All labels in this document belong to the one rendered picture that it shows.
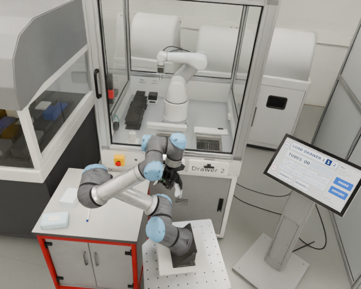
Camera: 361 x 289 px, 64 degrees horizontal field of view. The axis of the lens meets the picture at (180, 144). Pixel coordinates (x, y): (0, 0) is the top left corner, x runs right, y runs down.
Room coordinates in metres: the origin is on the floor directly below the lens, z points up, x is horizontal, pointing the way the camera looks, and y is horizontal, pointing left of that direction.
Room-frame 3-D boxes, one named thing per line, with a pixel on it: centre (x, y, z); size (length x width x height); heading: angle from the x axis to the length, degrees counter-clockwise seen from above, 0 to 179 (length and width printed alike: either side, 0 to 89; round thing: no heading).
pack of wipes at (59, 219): (1.11, 0.72, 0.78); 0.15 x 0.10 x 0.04; 103
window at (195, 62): (1.64, 0.06, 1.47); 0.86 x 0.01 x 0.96; 89
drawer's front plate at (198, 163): (1.61, -0.21, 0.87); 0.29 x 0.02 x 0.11; 89
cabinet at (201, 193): (2.09, 0.04, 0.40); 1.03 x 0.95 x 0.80; 89
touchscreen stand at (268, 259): (1.40, -0.84, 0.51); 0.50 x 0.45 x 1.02; 139
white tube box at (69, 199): (1.29, 0.69, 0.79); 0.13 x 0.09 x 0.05; 175
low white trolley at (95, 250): (1.32, 0.52, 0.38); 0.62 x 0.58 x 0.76; 89
